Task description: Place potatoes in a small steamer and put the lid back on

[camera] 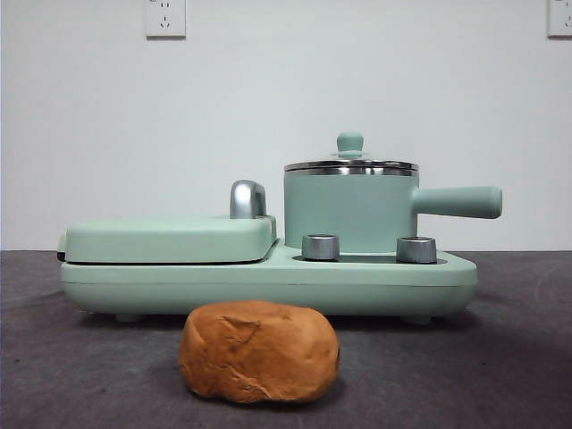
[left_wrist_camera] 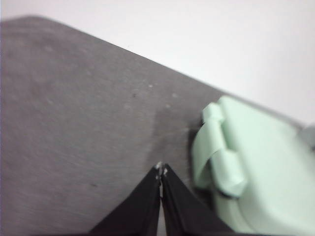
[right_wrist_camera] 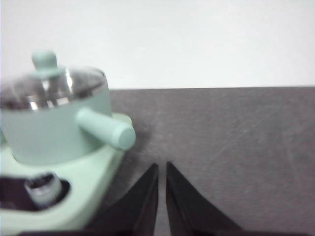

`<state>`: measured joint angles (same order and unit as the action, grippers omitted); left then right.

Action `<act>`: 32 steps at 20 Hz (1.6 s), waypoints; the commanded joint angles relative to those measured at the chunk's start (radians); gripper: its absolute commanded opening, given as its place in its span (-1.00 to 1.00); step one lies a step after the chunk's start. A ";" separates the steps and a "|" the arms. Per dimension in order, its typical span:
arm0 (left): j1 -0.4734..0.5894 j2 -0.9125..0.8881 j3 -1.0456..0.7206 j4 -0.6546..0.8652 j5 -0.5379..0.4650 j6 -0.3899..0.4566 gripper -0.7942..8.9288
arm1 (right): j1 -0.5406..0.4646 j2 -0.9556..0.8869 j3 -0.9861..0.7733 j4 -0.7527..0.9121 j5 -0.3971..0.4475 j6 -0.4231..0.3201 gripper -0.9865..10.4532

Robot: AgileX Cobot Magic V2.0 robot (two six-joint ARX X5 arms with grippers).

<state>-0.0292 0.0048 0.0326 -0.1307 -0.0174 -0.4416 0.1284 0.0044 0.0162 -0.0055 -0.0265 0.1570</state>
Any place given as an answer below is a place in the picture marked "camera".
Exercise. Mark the glass lid with green knob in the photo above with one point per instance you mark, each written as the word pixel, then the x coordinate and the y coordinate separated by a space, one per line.
pixel 351 140

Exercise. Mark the brown potato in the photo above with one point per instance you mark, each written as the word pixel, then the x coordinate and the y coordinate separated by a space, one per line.
pixel 259 353

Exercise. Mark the silver control knob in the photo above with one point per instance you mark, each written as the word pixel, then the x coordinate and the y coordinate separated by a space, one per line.
pixel 415 250
pixel 319 246

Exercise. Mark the green breakfast machine base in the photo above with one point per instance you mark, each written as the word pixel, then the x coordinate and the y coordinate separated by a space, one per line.
pixel 268 286

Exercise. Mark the green hinged griddle cover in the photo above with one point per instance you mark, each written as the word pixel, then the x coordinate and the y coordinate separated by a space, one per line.
pixel 165 239

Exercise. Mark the white wall socket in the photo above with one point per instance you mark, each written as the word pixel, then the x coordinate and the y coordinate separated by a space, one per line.
pixel 165 20
pixel 561 18

